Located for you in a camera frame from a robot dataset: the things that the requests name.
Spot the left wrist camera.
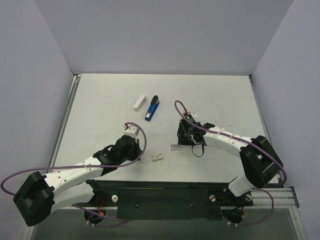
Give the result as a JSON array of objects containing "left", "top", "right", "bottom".
[{"left": 123, "top": 123, "right": 140, "bottom": 139}]

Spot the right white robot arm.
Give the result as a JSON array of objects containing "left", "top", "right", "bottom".
[{"left": 177, "top": 118, "right": 283, "bottom": 205}]

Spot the aluminium frame rail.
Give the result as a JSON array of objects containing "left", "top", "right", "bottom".
[{"left": 49, "top": 74, "right": 82, "bottom": 167}]

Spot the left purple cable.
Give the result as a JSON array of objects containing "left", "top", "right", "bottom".
[{"left": 0, "top": 121, "right": 147, "bottom": 196}]

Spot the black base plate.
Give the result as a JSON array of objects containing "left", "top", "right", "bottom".
[{"left": 80, "top": 180, "right": 253, "bottom": 221}]

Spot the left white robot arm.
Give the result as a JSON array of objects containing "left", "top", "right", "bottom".
[{"left": 13, "top": 135, "right": 143, "bottom": 227}]

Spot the blue and black stapler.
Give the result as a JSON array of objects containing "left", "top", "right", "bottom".
[{"left": 144, "top": 95, "right": 160, "bottom": 122}]

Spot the purple cable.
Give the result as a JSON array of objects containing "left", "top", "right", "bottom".
[
  {"left": 173, "top": 99, "right": 288, "bottom": 226},
  {"left": 0, "top": 121, "right": 147, "bottom": 196}
]

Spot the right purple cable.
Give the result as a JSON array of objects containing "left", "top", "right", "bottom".
[{"left": 173, "top": 99, "right": 288, "bottom": 226}]

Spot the white stapler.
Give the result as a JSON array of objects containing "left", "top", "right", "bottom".
[{"left": 133, "top": 93, "right": 147, "bottom": 112}]

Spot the small staple box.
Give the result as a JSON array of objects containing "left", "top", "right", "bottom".
[{"left": 151, "top": 153, "right": 164, "bottom": 162}]

